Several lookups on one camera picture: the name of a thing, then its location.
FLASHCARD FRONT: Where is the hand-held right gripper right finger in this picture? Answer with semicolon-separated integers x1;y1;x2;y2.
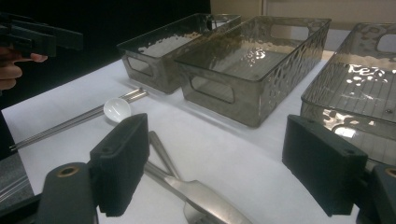
281;114;369;218

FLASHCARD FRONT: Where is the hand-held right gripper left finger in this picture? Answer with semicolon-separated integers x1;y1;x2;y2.
89;112;150;218

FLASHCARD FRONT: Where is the white ceramic spoon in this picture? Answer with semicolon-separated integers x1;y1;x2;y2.
103;97;132;124

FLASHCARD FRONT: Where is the metal chopstick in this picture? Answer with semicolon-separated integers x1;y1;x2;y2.
10;91;149;153
8;88;145;149

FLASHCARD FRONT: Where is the grey translucent plastic bin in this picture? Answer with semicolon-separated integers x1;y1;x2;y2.
174;15;332;129
300;21;396;166
116;12;242;95

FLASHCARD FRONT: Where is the white table cover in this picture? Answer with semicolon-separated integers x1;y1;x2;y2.
1;59;362;224

